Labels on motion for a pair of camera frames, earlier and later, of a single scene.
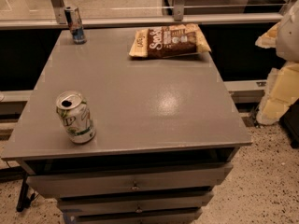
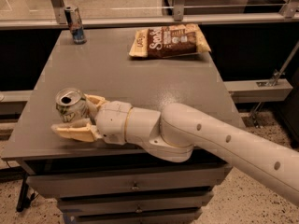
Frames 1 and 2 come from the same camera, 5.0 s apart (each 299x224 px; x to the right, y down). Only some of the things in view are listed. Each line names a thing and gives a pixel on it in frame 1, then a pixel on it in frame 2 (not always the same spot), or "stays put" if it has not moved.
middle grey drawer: x=197 y=201 stays put
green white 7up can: x=77 y=117 stays put
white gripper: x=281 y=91 -> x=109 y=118
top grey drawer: x=48 y=183 stays put
